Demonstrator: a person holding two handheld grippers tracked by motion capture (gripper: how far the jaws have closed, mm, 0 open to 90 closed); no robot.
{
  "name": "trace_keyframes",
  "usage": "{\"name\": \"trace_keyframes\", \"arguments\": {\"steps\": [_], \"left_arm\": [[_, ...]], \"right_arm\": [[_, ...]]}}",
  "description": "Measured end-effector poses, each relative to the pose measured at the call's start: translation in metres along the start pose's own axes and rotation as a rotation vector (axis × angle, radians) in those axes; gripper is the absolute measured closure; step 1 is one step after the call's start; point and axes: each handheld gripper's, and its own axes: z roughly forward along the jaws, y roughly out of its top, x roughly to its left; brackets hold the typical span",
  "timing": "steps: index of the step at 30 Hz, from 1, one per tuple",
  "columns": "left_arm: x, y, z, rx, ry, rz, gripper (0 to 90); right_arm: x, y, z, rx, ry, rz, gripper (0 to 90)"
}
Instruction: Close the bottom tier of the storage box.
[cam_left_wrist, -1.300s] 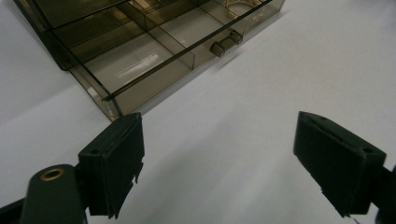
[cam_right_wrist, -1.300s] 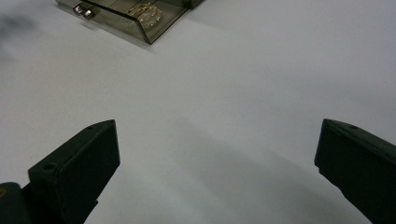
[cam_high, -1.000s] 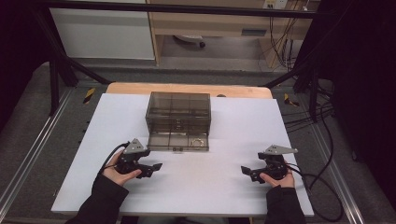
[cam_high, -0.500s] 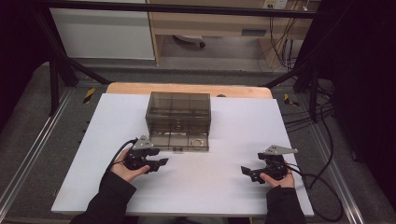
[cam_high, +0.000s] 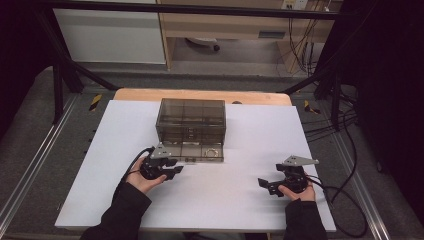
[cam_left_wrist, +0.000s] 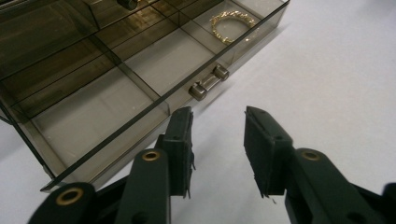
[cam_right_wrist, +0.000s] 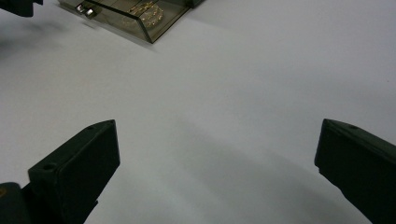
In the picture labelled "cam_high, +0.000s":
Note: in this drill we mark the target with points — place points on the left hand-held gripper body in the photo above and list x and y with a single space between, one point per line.
154 165

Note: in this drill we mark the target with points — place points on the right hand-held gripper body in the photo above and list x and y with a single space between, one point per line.
295 175

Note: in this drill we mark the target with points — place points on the smoky transparent drawer box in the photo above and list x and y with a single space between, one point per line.
190 116

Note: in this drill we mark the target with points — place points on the person's right hand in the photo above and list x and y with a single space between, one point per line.
300 196

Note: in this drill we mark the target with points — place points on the person's left hand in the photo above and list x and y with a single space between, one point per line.
141 183

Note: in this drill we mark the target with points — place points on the white table board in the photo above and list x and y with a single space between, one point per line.
216 200

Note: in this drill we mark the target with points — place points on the yellow black tape strip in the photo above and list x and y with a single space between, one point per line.
95 102
311 108

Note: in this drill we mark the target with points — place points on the wooden table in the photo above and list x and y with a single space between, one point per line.
200 95

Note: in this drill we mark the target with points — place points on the black metal stand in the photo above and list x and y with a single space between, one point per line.
58 86
335 96

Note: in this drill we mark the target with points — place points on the office chair base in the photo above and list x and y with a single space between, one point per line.
203 41

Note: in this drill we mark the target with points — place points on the black curtain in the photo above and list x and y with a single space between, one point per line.
390 83
16 50

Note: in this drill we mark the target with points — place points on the white cabinet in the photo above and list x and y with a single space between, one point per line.
110 36

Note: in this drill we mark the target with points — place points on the wooden desk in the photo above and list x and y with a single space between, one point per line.
233 25

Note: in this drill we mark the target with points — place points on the black metal crossbar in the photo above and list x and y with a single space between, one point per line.
200 9

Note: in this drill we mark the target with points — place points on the white power strip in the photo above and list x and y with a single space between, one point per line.
295 4

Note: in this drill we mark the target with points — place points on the aluminium floor rail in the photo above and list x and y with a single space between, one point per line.
40 156
361 186

